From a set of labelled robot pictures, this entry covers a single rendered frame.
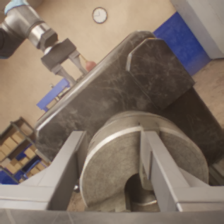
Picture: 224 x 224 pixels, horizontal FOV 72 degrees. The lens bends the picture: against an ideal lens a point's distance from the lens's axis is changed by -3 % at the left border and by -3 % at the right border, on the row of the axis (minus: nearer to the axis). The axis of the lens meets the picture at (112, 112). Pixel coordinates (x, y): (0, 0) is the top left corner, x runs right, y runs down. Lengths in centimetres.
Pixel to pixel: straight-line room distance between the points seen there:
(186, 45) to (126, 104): 370
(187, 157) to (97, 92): 29
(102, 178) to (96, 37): 363
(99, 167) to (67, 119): 24
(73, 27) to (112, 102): 356
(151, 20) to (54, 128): 364
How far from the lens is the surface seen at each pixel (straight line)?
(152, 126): 26
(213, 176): 63
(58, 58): 63
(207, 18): 378
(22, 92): 439
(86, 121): 49
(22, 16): 69
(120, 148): 28
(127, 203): 32
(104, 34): 383
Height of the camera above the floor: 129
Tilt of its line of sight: 11 degrees down
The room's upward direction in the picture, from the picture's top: 42 degrees counter-clockwise
